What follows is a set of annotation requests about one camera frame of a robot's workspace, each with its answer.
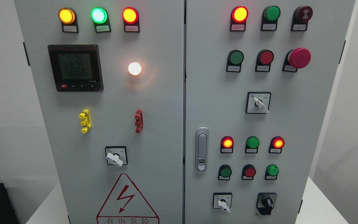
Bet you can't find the red push button upper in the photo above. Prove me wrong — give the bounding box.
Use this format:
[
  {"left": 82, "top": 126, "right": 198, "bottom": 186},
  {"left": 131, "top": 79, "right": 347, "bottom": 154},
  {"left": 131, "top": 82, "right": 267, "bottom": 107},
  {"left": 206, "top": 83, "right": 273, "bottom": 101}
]
[{"left": 255, "top": 49, "right": 274, "bottom": 72}]

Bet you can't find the yellow indicator light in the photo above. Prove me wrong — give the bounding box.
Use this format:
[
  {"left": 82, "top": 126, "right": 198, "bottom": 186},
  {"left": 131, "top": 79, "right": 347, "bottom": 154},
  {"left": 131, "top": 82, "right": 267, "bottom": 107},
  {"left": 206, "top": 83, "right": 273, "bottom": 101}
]
[{"left": 58, "top": 7, "right": 79, "bottom": 33}]

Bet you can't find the green push button lower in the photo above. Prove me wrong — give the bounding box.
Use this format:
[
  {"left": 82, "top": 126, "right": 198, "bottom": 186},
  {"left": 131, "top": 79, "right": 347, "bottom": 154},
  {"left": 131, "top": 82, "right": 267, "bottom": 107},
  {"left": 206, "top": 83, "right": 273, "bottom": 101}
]
[{"left": 218, "top": 164, "right": 232, "bottom": 180}]

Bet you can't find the red electrical hazard sticker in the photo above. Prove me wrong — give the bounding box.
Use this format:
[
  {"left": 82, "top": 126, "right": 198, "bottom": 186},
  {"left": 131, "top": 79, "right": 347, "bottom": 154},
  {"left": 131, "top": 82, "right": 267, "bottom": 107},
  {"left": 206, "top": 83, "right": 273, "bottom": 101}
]
[{"left": 96, "top": 173, "right": 160, "bottom": 224}]

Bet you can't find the red push button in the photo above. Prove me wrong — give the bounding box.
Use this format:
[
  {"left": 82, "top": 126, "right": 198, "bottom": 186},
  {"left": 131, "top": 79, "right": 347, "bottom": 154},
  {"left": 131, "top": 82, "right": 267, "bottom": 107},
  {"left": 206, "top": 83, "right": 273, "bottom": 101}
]
[
  {"left": 241, "top": 164, "right": 256, "bottom": 180},
  {"left": 255, "top": 49, "right": 274, "bottom": 72}
]

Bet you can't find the black rotary knob switch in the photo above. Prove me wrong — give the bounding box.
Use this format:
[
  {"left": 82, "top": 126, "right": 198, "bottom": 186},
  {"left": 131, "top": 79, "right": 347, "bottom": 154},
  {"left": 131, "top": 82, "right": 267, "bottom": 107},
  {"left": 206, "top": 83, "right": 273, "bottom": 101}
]
[{"left": 256, "top": 192, "right": 277, "bottom": 215}]

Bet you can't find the white selector switch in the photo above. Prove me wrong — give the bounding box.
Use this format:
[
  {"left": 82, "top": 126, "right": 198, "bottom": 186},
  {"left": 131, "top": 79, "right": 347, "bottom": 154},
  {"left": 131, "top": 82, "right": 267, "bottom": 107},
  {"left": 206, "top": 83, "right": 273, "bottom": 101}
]
[
  {"left": 213, "top": 192, "right": 232, "bottom": 213},
  {"left": 245, "top": 92, "right": 272, "bottom": 114}
]

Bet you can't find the red indicator lower right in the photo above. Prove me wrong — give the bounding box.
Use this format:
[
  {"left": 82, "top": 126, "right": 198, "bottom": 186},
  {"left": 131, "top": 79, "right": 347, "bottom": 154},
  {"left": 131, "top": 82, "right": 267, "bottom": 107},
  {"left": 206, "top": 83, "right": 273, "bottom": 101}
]
[{"left": 268, "top": 136, "right": 285, "bottom": 154}]

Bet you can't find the white selector switch left door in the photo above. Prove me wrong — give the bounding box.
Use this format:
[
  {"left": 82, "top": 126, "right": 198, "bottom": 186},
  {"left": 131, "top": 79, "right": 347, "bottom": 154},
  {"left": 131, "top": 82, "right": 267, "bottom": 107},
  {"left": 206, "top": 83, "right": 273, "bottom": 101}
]
[{"left": 105, "top": 146, "right": 128, "bottom": 167}]

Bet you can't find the red lit indicator light left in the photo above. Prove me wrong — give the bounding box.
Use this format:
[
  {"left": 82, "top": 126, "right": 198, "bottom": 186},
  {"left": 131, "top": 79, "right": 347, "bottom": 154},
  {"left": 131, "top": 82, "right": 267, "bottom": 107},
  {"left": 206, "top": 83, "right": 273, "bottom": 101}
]
[{"left": 122, "top": 7, "right": 140, "bottom": 33}]

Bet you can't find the grey cabinet right door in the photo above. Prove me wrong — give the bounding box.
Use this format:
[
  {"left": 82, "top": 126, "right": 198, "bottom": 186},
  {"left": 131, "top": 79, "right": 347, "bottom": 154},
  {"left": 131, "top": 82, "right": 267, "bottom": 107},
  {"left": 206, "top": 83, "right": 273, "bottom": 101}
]
[{"left": 184, "top": 0, "right": 355, "bottom": 224}]

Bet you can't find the red black buzzer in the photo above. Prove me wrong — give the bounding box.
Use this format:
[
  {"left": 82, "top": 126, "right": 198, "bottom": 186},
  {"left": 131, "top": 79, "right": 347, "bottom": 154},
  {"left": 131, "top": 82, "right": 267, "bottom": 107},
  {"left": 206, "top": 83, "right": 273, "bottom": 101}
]
[{"left": 291, "top": 6, "right": 313, "bottom": 32}]

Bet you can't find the red push button lower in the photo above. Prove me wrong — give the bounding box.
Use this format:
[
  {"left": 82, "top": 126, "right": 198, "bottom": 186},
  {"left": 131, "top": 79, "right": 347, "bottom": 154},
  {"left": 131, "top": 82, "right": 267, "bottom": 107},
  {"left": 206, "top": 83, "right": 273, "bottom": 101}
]
[{"left": 241, "top": 164, "right": 256, "bottom": 180}]

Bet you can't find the white selector switch upper right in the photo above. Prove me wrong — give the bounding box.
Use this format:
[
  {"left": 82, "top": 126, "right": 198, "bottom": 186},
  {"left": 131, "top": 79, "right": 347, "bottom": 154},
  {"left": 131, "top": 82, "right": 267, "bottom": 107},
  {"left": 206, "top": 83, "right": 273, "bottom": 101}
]
[{"left": 245, "top": 92, "right": 272, "bottom": 114}]

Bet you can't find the yellow terminal connector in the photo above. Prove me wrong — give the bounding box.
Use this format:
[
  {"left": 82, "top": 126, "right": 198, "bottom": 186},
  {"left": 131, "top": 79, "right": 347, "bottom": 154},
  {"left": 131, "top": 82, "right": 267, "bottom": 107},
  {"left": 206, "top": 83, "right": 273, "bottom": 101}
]
[{"left": 78, "top": 109, "right": 91, "bottom": 134}]

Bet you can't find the red terminal connector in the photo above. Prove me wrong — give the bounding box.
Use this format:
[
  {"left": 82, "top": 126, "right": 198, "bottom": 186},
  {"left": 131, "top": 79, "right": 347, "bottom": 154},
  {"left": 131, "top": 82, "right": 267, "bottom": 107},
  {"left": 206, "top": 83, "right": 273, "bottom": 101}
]
[{"left": 134, "top": 109, "right": 144, "bottom": 133}]

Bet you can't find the grey cabinet door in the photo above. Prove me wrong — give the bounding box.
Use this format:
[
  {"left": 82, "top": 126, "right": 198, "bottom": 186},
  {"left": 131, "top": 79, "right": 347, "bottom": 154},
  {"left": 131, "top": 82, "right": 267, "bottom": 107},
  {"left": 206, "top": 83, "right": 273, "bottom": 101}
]
[
  {"left": 184, "top": 0, "right": 355, "bottom": 224},
  {"left": 14, "top": 0, "right": 185, "bottom": 224}
]

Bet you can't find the green lit indicator light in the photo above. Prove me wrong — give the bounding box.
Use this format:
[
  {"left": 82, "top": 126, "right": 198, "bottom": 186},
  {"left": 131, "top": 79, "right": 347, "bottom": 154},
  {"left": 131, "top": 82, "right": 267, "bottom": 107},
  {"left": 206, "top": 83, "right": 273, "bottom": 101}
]
[{"left": 90, "top": 7, "right": 111, "bottom": 33}]

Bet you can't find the red emergency stop button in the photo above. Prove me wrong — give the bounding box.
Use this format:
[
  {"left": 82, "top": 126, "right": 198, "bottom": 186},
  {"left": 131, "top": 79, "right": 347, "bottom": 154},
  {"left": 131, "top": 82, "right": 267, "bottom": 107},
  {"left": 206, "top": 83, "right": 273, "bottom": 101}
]
[{"left": 282, "top": 47, "right": 311, "bottom": 72}]

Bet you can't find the green indicator top right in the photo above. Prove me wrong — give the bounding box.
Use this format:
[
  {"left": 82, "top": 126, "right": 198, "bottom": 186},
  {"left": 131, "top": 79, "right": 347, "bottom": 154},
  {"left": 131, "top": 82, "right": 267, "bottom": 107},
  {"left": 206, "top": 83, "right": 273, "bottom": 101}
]
[{"left": 260, "top": 6, "right": 281, "bottom": 31}]

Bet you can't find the black digital power meter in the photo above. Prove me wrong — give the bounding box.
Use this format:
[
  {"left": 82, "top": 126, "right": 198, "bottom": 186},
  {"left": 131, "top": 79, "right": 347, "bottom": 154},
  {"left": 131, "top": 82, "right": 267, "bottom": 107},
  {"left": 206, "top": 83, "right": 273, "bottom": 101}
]
[{"left": 48, "top": 44, "right": 104, "bottom": 92}]

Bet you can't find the green push button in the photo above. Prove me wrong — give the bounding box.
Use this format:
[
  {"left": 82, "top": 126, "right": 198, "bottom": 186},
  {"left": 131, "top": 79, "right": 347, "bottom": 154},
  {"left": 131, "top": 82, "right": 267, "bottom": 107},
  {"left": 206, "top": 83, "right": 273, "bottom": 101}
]
[
  {"left": 218, "top": 164, "right": 232, "bottom": 180},
  {"left": 226, "top": 49, "right": 244, "bottom": 73}
]

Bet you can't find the green button lower right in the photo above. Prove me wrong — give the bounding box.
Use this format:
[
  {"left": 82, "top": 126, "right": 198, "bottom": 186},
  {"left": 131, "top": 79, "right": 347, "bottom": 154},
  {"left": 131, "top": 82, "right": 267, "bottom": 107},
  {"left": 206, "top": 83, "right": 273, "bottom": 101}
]
[{"left": 264, "top": 164, "right": 280, "bottom": 180}]

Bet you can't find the green push button upper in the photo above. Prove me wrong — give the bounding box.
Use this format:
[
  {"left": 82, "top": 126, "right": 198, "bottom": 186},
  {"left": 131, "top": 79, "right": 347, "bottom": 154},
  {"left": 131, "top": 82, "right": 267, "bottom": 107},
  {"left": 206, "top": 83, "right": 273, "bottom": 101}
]
[{"left": 226, "top": 49, "right": 244, "bottom": 73}]

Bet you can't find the silver door handle lock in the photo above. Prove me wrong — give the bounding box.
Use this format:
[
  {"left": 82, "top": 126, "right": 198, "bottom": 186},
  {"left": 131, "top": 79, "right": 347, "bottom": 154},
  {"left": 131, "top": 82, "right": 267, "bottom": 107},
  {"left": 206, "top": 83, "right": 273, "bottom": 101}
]
[{"left": 195, "top": 127, "right": 209, "bottom": 171}]

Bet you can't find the grey cabinet left door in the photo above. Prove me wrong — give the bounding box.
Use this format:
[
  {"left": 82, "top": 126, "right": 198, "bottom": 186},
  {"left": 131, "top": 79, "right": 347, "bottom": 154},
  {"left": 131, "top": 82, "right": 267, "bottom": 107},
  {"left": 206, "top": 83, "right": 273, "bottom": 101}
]
[{"left": 14, "top": 0, "right": 185, "bottom": 224}]

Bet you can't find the red lit indicator top right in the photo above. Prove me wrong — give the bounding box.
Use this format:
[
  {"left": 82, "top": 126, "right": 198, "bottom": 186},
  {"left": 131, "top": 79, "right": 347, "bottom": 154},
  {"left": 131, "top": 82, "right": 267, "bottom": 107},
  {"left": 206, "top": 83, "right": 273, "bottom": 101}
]
[{"left": 230, "top": 6, "right": 249, "bottom": 32}]

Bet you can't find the green indicator lower middle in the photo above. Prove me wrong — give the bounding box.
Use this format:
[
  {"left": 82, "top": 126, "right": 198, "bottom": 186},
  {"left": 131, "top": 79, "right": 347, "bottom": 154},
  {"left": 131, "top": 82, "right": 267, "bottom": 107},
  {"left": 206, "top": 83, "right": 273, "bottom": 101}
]
[{"left": 245, "top": 136, "right": 260, "bottom": 154}]

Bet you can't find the red indicator lower left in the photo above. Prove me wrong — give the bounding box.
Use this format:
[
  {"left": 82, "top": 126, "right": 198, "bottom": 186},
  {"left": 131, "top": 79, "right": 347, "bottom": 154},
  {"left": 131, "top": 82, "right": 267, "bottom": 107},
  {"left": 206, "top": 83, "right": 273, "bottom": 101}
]
[{"left": 220, "top": 136, "right": 234, "bottom": 154}]

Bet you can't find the white lit indicator lamp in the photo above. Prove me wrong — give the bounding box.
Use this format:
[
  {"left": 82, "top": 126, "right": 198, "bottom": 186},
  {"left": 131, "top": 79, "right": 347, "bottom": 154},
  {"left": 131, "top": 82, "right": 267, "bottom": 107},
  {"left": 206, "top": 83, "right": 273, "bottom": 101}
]
[{"left": 128, "top": 62, "right": 142, "bottom": 76}]

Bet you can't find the white selector switch bottom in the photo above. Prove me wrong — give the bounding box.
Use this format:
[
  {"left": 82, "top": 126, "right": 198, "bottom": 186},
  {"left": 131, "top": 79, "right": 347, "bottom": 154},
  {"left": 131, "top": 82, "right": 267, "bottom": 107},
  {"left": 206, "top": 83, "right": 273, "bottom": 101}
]
[{"left": 213, "top": 192, "right": 232, "bottom": 213}]

